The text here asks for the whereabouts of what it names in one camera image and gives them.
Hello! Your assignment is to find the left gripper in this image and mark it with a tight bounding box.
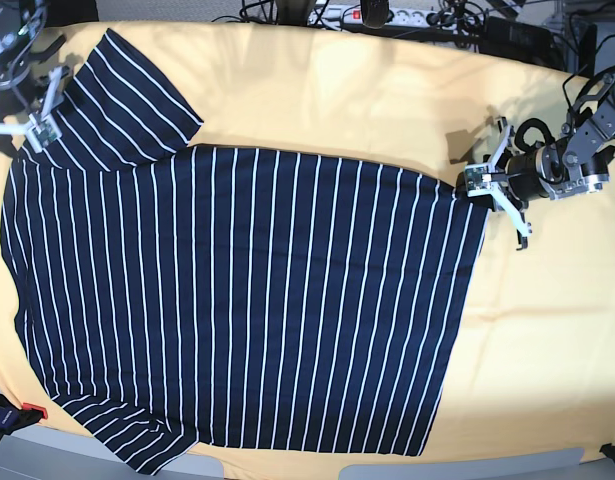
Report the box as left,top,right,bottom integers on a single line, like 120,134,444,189
487,116,540,250

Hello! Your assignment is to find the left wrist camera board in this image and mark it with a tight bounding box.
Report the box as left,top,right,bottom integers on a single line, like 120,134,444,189
464,164,492,197

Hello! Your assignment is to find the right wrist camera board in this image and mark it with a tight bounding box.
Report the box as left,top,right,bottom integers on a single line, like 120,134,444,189
25,114,62,153

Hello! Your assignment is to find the black computer tower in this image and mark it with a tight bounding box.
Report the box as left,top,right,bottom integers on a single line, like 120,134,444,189
577,22,597,79

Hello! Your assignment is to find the blue red table clamp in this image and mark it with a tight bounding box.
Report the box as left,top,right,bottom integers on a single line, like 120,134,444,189
0,393,47,434

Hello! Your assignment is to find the yellow table cloth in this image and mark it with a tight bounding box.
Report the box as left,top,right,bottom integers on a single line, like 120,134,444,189
0,19,615,480

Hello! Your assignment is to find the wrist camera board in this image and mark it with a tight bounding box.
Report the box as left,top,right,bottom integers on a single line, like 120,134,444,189
464,164,492,197
25,114,62,153

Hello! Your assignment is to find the black power adapter box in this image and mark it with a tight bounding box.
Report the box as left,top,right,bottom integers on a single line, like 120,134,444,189
479,17,552,59

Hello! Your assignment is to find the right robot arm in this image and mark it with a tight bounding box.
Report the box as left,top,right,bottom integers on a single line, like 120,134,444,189
0,1,71,151

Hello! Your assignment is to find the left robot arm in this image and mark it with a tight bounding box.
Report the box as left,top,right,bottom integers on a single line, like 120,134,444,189
485,66,615,250

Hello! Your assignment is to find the white power strip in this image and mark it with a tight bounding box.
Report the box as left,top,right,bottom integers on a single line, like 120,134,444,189
308,3,438,30

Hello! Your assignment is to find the navy white striped T-shirt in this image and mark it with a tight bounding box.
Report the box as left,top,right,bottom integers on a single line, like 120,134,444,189
0,30,488,475

